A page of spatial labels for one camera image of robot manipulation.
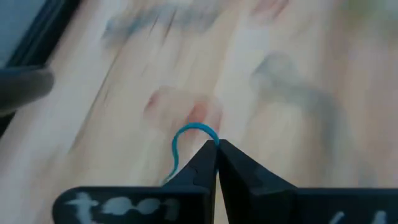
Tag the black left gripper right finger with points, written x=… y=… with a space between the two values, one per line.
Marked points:
x=264 y=202

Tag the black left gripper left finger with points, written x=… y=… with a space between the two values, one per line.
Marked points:
x=174 y=202

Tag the blue rubber band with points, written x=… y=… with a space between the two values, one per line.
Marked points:
x=196 y=125

